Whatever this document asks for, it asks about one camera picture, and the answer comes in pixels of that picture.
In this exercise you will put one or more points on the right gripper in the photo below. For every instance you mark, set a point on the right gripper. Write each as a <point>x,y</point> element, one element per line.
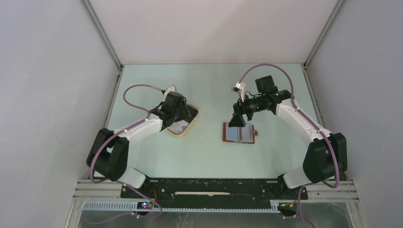
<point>240,108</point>

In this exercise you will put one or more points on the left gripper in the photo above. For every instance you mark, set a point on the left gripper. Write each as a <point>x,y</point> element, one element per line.
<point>185,112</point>

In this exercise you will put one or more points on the brown leather card holder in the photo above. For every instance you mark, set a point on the brown leather card holder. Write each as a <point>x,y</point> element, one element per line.
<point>243,135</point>

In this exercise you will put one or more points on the beige card tray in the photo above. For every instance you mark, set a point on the beige card tray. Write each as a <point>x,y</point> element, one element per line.
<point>194,112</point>

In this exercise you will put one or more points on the silver VIP card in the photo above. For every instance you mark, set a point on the silver VIP card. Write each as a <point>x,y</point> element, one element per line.
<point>178,128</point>

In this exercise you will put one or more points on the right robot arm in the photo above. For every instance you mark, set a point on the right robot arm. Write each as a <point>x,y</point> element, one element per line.
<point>326,154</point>

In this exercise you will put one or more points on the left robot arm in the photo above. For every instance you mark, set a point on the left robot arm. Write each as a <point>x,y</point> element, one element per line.
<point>109,153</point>

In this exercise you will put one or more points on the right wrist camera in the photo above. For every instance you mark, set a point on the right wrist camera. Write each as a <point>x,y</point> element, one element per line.
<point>240,88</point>

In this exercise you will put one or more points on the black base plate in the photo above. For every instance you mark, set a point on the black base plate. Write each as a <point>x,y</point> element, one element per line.
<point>218,193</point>

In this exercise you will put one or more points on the white cable duct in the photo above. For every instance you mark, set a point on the white cable duct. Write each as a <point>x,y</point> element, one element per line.
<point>146,206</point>

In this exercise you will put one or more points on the aluminium frame rail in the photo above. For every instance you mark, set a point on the aluminium frame rail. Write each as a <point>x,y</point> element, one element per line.
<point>345,192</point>

